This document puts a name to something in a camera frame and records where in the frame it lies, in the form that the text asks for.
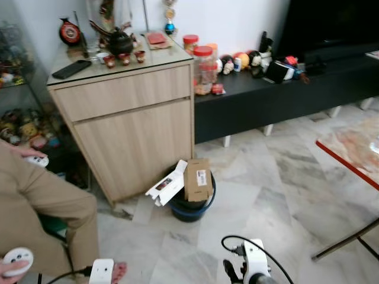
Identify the red edged marble table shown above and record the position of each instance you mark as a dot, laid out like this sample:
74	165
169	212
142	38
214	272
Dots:
355	148

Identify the red packet on wooden tray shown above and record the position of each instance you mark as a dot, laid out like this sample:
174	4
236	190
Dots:
157	39

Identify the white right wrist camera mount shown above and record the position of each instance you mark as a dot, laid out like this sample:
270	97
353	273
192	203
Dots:
256	260

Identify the gold trophy with blue ball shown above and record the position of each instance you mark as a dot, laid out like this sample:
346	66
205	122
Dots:
170	23

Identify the robed figure statue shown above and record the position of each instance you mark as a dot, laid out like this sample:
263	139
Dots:
109	12

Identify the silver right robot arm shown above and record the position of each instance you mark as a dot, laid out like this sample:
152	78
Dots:
263	280

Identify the low black TV bench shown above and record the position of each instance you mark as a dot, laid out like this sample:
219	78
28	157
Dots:
278	97

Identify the person right hand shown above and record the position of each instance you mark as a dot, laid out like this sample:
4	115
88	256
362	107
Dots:
12	273

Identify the black television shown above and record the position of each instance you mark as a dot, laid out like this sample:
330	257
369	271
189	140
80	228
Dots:
331	26

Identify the person left hand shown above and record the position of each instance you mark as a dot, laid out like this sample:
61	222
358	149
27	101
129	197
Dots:
18	149

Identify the light wooden cabinet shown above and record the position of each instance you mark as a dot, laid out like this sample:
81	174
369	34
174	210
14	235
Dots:
130	136

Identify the small white cup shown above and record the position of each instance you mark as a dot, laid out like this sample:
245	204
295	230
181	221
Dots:
102	56

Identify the long white carton box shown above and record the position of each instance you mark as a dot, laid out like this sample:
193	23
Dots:
166	186

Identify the green stool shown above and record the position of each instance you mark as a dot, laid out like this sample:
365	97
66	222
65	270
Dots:
52	225

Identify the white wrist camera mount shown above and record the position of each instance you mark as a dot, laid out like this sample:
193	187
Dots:
256	260
102	272

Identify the black iron teapot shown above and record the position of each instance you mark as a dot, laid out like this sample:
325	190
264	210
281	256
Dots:
120	42

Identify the glass display shelf with toys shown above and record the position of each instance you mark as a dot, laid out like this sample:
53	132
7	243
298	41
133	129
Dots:
23	118

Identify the orange lid jar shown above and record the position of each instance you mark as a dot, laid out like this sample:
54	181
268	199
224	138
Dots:
212	48

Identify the small red cup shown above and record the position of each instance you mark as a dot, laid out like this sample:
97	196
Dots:
140	56
109	61
124	59

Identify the round red black ornament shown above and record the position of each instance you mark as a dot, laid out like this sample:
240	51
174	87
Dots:
70	32

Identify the white handheld controller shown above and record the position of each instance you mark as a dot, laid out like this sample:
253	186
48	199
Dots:
18	259
37	160

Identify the orange round doll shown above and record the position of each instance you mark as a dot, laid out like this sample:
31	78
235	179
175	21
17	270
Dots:
242	60

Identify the large clear red lid jar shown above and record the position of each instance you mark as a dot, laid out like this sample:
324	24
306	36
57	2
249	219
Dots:
203	71

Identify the red lid snack jar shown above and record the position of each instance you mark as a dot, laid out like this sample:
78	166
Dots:
190	42

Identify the flat paper booklet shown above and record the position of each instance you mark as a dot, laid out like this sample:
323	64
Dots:
373	54

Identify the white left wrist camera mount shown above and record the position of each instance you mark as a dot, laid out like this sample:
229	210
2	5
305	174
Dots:
102	272

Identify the black remote control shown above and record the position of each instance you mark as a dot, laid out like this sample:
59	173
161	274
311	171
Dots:
71	69

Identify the brown cardboard box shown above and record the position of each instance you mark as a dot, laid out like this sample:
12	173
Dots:
198	177

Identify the thin metal pole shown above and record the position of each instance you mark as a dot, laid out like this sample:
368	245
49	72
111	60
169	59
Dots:
145	15

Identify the black rubbish bin blue rim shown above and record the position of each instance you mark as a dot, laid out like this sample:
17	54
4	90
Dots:
190	210

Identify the black haired doll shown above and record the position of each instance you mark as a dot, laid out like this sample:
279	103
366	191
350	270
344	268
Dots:
256	62

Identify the black flat box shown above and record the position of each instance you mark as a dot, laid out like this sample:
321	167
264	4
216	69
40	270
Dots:
276	71

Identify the person bare foot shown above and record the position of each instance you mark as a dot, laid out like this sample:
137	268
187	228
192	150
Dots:
119	272

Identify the small red packet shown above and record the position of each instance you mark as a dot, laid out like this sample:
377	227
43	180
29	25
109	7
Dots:
218	89

